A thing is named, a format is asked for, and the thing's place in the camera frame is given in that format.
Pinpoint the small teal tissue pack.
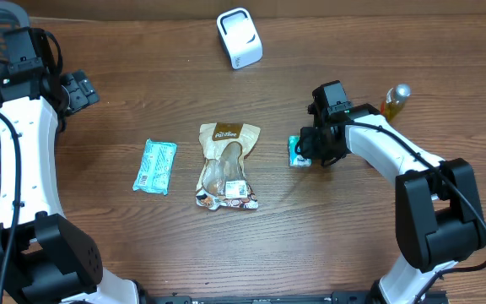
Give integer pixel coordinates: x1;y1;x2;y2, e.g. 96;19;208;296
288;135;311;167

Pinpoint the yellow liquid bottle grey cap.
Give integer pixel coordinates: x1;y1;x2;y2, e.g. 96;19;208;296
381;84;411;122

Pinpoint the large teal wipes pack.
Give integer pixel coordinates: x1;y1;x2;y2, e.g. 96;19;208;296
132;138;177;196

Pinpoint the brown white snack pouch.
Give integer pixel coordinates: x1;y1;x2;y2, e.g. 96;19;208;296
195;122;261;210

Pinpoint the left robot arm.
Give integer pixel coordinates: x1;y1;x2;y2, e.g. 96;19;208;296
0;27;148;304

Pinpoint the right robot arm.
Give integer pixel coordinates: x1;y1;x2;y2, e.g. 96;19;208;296
293;80;486;304

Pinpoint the white barcode scanner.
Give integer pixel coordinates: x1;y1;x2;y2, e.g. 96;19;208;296
216;8;263;70

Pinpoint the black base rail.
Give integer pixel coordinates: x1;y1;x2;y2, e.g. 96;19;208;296
147;291;367;304

